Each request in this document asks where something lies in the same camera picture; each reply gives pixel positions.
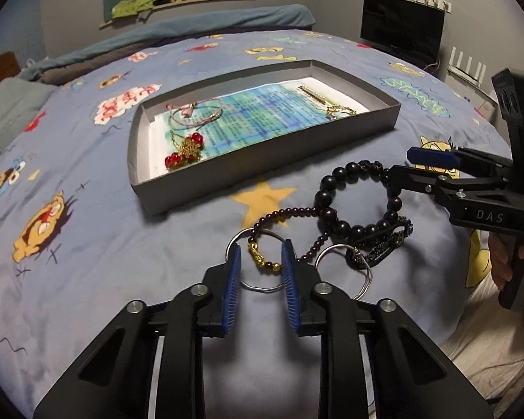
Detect printed paper sheet liner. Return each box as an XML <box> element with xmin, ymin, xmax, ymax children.
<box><xmin>149</xmin><ymin>77</ymin><xmax>369</xmax><ymax>172</ymax></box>

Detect silver wire bangle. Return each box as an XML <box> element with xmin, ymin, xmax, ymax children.
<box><xmin>314</xmin><ymin>243</ymin><xmax>373</xmax><ymax>301</ymax></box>
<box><xmin>225</xmin><ymin>227</ymin><xmax>285</xmax><ymax>294</ymax></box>

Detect wooden window sill shelf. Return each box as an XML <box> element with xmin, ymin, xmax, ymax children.
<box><xmin>99</xmin><ymin>0</ymin><xmax>256</xmax><ymax>30</ymax></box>

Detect white wifi router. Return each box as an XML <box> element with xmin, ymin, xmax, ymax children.
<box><xmin>447</xmin><ymin>46</ymin><xmax>487</xmax><ymax>87</ymax></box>

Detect teal blue blanket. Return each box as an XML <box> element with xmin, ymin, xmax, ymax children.
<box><xmin>20</xmin><ymin>4</ymin><xmax>315</xmax><ymax>84</ymax></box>

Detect person's right hand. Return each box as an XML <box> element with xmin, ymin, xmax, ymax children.
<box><xmin>487</xmin><ymin>231</ymin><xmax>524</xmax><ymax>292</ymax></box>

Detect grey-blue pillow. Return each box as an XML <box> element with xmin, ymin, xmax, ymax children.
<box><xmin>0</xmin><ymin>78</ymin><xmax>57</xmax><ymax>156</ymax></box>

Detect green cloth on sill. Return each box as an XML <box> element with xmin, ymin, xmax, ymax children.
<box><xmin>110</xmin><ymin>0</ymin><xmax>159</xmax><ymax>20</ymax></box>

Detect white wall outlet strip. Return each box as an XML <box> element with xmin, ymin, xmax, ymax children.
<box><xmin>413</xmin><ymin>0</ymin><xmax>452</xmax><ymax>13</ymax></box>

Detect black flat-screen television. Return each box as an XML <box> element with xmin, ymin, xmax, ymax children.
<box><xmin>359</xmin><ymin>0</ymin><xmax>445</xmax><ymax>66</ymax></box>

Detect blue beaded rope bracelet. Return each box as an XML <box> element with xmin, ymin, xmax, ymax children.
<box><xmin>345</xmin><ymin>216</ymin><xmax>416</xmax><ymax>270</ymax></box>

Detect grey cardboard box tray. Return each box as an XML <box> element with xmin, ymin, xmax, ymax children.
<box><xmin>128</xmin><ymin>60</ymin><xmax>401</xmax><ymax>215</ymax></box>

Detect Sesame Street blue bedsheet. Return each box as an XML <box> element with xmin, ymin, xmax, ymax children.
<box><xmin>0</xmin><ymin>30</ymin><xmax>511</xmax><ymax>418</ymax></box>

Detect large black bead bracelet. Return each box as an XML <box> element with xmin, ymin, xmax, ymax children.
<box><xmin>314</xmin><ymin>159</ymin><xmax>404</xmax><ymax>240</ymax></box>

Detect dark red small-bead bracelet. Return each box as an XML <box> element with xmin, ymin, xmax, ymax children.
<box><xmin>248</xmin><ymin>207</ymin><xmax>331</xmax><ymax>274</ymax></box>

